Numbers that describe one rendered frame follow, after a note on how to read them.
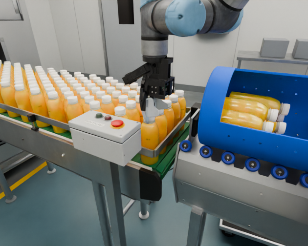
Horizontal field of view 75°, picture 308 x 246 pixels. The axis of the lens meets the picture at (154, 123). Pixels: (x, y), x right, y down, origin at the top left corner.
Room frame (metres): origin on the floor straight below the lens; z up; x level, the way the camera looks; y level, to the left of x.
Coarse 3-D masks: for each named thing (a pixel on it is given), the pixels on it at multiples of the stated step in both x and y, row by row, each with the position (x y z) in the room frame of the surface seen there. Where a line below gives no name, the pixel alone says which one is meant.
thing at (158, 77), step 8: (152, 64) 0.58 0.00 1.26; (160, 64) 0.57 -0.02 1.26; (168, 64) 0.56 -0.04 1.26; (152, 72) 0.58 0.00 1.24; (160, 72) 0.57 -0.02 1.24; (168, 72) 0.57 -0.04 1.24; (144, 80) 0.58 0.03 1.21; (152, 80) 0.56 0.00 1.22; (160, 80) 0.56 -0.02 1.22; (168, 80) 0.56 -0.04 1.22; (144, 88) 0.57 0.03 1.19; (152, 88) 0.57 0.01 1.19; (160, 88) 0.56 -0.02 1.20; (168, 88) 0.58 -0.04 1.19; (152, 96) 0.57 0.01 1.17; (160, 96) 0.55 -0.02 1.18
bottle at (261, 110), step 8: (224, 104) 0.59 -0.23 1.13; (232, 104) 0.58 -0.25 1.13; (240, 104) 0.58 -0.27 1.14; (248, 104) 0.57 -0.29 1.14; (256, 104) 0.56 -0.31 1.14; (264, 104) 0.57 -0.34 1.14; (248, 112) 0.55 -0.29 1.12; (256, 112) 0.55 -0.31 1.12; (264, 112) 0.54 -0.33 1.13; (264, 120) 0.55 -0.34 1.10
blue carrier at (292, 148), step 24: (216, 72) 0.63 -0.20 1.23; (240, 72) 0.70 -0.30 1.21; (264, 72) 0.65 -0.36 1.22; (216, 96) 0.55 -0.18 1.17; (288, 96) 0.68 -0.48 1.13; (216, 120) 0.53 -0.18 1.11; (288, 120) 0.66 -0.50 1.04; (216, 144) 0.54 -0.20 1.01; (240, 144) 0.50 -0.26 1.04; (264, 144) 0.46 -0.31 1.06; (288, 144) 0.44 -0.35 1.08
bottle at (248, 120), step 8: (224, 112) 0.54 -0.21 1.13; (232, 112) 0.54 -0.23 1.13; (240, 112) 0.54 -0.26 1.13; (224, 120) 0.52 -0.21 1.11; (232, 120) 0.52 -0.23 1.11; (240, 120) 0.51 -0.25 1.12; (248, 120) 0.50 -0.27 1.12; (256, 120) 0.50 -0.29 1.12; (256, 128) 0.49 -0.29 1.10; (264, 128) 0.49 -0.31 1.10
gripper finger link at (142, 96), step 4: (140, 88) 0.57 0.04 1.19; (140, 92) 0.57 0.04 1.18; (144, 92) 0.57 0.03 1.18; (140, 96) 0.56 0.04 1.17; (144, 96) 0.56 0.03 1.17; (140, 100) 0.56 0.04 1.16; (144, 100) 0.56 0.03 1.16; (140, 104) 0.56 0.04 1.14; (144, 104) 0.56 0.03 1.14; (140, 108) 0.57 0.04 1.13; (144, 108) 0.56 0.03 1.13
